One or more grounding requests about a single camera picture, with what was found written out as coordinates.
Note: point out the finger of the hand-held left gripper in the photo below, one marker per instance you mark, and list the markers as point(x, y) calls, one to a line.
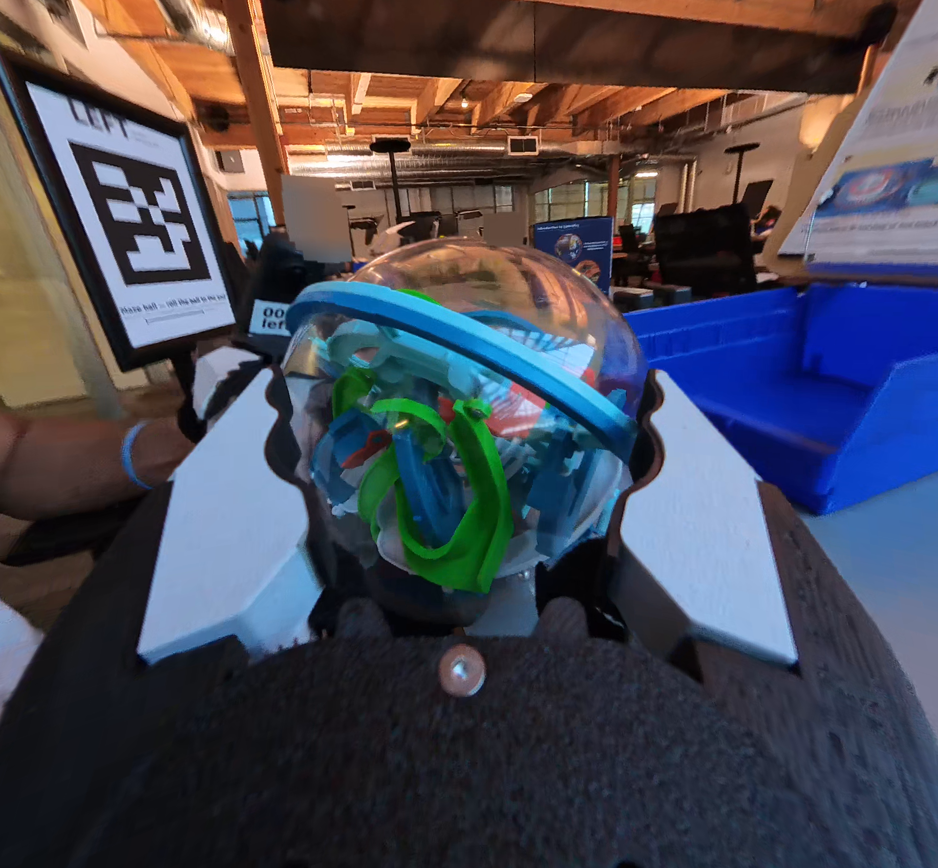
point(223, 377)

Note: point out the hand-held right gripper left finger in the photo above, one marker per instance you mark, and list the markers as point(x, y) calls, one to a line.
point(220, 538)

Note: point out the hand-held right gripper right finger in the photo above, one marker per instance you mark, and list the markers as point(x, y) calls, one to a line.
point(696, 531)

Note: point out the clear plastic maze ball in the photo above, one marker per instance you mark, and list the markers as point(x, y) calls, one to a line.
point(462, 428)

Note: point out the person's left forearm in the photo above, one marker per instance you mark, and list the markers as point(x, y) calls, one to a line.
point(58, 465)

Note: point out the person's left hand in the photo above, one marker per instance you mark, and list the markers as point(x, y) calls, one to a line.
point(170, 454)

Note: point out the blue wristband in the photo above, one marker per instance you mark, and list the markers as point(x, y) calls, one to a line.
point(133, 456)

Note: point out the blue plastic bin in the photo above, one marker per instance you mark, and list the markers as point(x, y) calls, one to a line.
point(799, 399)

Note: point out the blue printed display stand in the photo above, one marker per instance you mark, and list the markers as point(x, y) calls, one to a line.
point(575, 252)

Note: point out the white and blue poster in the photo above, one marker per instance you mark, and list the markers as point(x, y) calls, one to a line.
point(879, 171)

